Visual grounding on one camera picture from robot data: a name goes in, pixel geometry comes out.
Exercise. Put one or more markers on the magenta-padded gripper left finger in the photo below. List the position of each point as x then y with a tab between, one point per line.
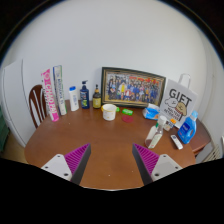
76	158

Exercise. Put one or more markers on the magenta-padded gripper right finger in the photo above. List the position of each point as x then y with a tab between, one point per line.
146	158

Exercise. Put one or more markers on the white remote control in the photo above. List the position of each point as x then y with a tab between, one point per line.
176	141

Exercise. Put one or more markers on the floral patterned packet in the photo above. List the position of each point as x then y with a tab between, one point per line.
167	126

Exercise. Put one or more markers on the orange-tipped white sticks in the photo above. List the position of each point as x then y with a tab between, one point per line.
173	122

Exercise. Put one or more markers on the blue tissue pack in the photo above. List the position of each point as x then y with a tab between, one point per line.
151	112

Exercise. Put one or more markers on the blue detergent bottle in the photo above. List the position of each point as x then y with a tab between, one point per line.
187	129

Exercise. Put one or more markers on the green packet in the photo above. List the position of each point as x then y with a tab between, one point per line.
127	111
117	109

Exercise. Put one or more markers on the white cup with yellow rim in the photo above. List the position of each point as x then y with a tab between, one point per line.
109	112

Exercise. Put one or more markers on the white bottle with blue cap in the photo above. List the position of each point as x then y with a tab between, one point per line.
73	99

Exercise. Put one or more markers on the dark blue pump bottle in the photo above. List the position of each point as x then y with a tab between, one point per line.
84	96

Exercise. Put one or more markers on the yellow and black pump bottle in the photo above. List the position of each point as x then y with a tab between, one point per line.
96	98

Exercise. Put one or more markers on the white paper gift bag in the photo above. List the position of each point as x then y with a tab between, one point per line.
180	101

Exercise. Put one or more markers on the tall pink box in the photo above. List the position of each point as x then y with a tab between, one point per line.
50	96

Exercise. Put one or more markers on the brown wooden chair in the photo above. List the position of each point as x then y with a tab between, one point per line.
36	103

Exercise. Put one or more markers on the tall white and green box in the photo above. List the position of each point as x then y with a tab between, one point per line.
60	90

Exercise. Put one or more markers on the white radiator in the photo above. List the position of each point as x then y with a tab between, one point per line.
217	152

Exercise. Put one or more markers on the framed group picture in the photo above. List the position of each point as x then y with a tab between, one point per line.
132	87

